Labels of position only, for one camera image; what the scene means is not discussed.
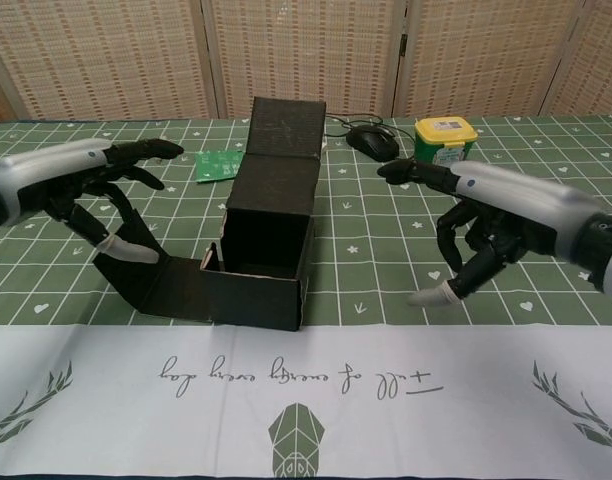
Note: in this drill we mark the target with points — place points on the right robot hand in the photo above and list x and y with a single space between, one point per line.
526 200

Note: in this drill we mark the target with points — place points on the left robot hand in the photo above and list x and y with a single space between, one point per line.
36 175

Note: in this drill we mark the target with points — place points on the black paper box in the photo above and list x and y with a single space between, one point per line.
266 300

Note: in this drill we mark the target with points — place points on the yellow-lidded green container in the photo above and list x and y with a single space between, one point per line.
443 140

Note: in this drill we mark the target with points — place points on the bamboo folding screen panel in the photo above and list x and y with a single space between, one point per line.
306 55
601 60
486 55
96 55

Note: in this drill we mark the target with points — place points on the black computer mouse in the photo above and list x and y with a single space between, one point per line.
373 142

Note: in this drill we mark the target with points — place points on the green sachet packet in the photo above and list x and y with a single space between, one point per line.
218 166

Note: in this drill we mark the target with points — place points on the green grid tablecloth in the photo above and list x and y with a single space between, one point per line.
136 400

